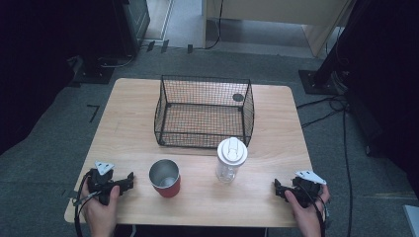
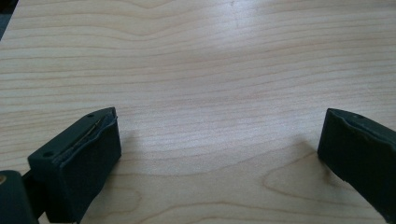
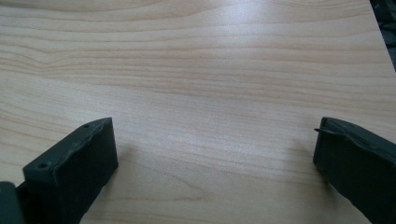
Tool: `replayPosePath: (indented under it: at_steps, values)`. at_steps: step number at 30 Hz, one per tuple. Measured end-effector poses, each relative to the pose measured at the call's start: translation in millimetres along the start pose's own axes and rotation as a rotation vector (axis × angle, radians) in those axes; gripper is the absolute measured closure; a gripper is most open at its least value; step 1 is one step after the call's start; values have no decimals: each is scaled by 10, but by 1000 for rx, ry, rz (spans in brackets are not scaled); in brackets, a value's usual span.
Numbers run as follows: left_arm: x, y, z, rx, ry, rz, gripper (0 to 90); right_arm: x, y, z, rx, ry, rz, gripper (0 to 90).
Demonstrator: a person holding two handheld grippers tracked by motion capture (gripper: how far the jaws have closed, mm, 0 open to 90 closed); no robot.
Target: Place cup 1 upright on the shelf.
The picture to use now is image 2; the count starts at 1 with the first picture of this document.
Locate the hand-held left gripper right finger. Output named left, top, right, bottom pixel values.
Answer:
left=317, top=107, right=396, bottom=224

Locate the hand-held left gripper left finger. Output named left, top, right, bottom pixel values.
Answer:
left=27, top=106, right=122, bottom=224

